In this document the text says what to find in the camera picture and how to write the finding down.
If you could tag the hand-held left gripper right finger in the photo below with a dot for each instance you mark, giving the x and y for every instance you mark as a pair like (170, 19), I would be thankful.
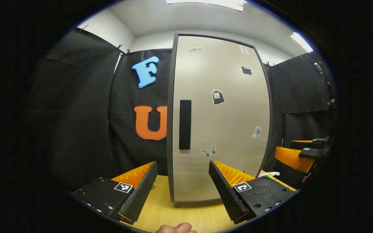
(225, 194)

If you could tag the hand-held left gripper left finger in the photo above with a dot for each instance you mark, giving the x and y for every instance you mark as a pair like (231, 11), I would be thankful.
(141, 194)

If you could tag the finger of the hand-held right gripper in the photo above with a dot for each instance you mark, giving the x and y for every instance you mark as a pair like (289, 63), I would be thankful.
(306, 144)
(290, 157)

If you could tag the pink and green toy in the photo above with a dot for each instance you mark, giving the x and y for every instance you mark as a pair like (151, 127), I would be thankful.
(265, 175)

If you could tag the ceiling light panel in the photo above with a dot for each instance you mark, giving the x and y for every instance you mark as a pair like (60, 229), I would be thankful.
(301, 42)
(206, 4)

